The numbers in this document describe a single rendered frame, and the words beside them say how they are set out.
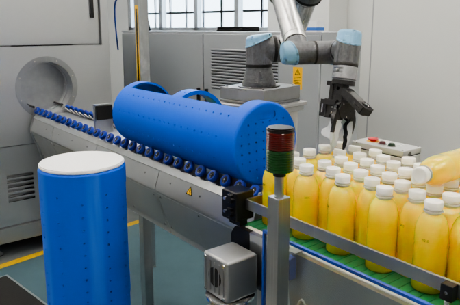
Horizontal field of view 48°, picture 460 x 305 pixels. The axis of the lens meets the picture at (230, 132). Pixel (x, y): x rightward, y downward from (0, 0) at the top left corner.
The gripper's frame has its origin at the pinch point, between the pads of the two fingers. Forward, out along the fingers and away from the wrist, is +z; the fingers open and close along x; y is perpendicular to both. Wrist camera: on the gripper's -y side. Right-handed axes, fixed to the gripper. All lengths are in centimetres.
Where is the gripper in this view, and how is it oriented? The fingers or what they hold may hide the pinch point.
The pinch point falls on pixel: (340, 146)
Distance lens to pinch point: 160.8
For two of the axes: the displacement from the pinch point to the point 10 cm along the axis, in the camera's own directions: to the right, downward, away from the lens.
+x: -7.8, -0.7, -6.2
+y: -6.1, -1.1, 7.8
